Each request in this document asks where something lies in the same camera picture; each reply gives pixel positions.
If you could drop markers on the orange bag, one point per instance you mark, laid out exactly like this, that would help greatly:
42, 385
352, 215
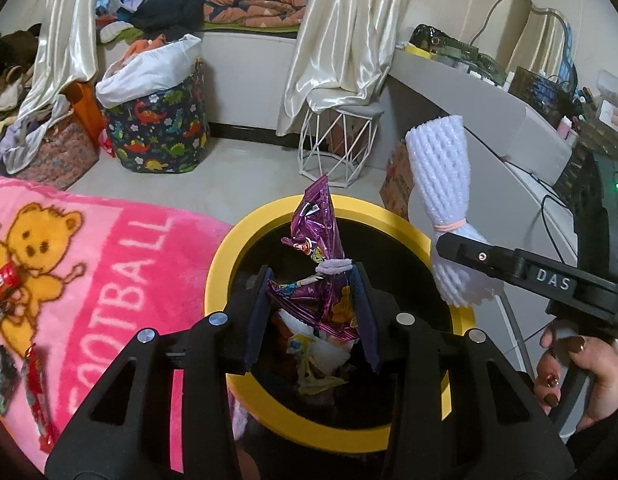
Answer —
86, 110

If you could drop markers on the pile of clothes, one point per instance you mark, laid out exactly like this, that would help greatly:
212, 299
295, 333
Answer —
9, 75

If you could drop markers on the person's right hand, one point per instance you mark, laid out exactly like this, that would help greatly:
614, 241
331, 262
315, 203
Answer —
611, 375

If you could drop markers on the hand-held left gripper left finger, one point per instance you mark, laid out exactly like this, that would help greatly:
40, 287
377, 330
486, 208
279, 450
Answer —
259, 320

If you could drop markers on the dark snack packet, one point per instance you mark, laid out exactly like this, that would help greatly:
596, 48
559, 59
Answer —
1, 380

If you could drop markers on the purple snack packet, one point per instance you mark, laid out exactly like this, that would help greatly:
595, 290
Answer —
314, 220

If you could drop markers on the cardboard box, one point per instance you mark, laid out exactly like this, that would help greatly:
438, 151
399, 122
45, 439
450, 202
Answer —
396, 180

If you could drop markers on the cream satin curtain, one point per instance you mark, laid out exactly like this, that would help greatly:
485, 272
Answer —
339, 50
64, 35

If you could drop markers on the long red snack packet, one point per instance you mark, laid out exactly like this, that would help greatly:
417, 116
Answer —
36, 395

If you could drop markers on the pink printed blanket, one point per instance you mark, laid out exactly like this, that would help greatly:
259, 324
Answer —
139, 260

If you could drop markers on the grey vanity desk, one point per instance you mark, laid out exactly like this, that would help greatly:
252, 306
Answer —
489, 110

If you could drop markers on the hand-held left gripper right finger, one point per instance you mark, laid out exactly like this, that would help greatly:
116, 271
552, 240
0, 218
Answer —
364, 320

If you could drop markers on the white foam net pink band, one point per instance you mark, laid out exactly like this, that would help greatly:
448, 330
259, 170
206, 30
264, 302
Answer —
439, 170

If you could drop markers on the floral fabric bag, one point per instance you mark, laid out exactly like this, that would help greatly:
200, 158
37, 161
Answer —
59, 155

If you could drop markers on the yellow trash bin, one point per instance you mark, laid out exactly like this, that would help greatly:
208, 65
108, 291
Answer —
224, 270

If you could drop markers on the grey white crumpled clothes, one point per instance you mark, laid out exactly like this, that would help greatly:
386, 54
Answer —
29, 135

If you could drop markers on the black clothing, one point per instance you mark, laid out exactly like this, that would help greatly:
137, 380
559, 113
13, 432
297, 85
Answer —
169, 10

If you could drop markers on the crumpled white wrapper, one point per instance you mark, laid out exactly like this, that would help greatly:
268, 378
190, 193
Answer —
319, 355

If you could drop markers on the curved frame mirror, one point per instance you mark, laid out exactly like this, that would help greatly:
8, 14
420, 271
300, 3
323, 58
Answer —
544, 40

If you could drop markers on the orange patterned quilt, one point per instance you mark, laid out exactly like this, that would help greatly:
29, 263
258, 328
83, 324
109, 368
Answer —
254, 5

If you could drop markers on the dinosaur print storage bag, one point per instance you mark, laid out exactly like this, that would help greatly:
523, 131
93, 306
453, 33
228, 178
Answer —
159, 130

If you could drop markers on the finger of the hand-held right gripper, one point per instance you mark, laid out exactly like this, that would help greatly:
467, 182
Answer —
479, 256

